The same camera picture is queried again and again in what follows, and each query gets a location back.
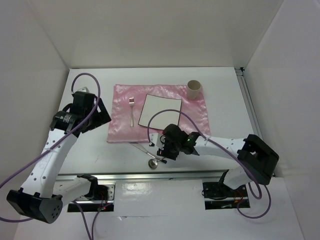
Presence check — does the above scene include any silver fork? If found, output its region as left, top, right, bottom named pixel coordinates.
left=129, top=96, right=135, bottom=128

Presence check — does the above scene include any silver table knife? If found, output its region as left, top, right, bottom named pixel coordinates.
left=130, top=142, right=167, bottom=164

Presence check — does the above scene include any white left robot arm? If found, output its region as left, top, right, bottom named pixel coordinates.
left=6, top=91, right=111, bottom=224

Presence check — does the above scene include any aluminium right side rail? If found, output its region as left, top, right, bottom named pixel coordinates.
left=234, top=66, right=273, bottom=173

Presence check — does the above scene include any beige paper cup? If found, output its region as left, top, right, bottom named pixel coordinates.
left=186, top=80, right=202, bottom=100

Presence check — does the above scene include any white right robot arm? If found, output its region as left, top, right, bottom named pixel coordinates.
left=149, top=124, right=279, bottom=196

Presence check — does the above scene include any white square plate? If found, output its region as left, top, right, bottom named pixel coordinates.
left=137, top=93, right=183, bottom=131

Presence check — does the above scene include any silver spoon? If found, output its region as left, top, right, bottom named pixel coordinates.
left=148, top=156, right=167, bottom=170

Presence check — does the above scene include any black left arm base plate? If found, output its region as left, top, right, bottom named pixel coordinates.
left=75, top=181, right=116, bottom=213

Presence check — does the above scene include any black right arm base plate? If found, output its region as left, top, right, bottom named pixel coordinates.
left=201, top=182, right=251, bottom=210

